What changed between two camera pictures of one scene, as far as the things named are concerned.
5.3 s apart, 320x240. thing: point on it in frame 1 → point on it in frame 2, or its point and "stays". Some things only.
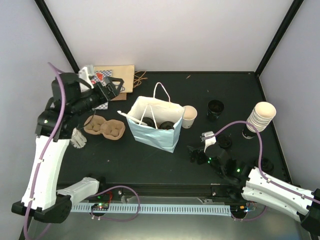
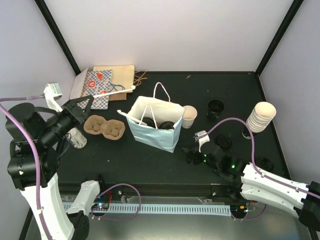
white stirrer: [132, 118] stays
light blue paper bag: [156, 121] stays
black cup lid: [167, 125] stays
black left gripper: [105, 97] → [76, 111]
